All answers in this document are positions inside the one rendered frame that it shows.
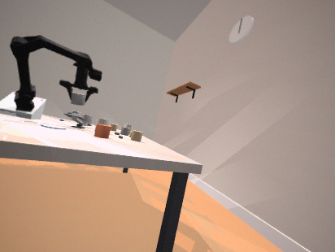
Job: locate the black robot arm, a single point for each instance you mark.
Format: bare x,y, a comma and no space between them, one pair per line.
21,46

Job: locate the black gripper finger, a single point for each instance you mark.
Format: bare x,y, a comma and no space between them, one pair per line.
88,95
69,89

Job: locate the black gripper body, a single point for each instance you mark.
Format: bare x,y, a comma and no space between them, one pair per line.
81,82

